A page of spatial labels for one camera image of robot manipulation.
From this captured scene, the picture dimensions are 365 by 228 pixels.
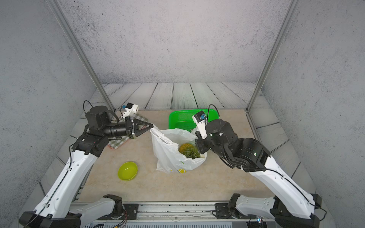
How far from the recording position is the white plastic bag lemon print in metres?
0.65

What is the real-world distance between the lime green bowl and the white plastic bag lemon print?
220 millimetres

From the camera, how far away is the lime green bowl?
0.84 meters
